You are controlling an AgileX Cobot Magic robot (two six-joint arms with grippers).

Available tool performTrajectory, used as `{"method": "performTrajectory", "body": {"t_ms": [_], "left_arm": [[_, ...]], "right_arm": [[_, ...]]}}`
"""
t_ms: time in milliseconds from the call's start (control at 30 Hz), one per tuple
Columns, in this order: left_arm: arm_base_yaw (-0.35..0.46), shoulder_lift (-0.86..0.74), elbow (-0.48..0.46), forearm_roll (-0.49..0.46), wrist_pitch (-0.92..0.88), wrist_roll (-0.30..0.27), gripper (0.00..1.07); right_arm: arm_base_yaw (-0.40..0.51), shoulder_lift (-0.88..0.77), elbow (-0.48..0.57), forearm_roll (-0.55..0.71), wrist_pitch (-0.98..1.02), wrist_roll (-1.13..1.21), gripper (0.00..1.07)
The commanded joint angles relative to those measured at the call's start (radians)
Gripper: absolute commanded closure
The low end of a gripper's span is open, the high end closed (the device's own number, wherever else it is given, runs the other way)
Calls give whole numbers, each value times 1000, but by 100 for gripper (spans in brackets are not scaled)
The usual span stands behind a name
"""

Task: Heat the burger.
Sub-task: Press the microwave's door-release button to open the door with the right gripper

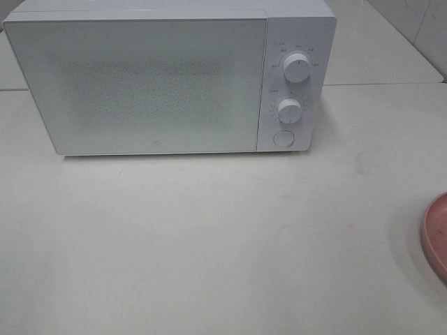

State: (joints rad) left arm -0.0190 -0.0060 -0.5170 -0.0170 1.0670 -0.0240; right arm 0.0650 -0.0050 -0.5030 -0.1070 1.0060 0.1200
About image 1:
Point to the upper white rotary knob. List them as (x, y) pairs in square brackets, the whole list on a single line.
[(296, 67)]

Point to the lower white rotary knob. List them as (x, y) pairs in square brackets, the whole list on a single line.
[(289, 111)]

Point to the white microwave oven body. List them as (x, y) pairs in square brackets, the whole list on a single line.
[(291, 26)]

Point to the pink round plate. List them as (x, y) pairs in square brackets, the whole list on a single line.
[(433, 236)]

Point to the white microwave door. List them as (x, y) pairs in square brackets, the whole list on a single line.
[(141, 87)]

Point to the white rotary knob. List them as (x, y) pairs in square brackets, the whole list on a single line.
[(296, 67), (289, 111)]

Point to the round white door button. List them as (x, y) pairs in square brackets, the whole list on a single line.
[(284, 139)]

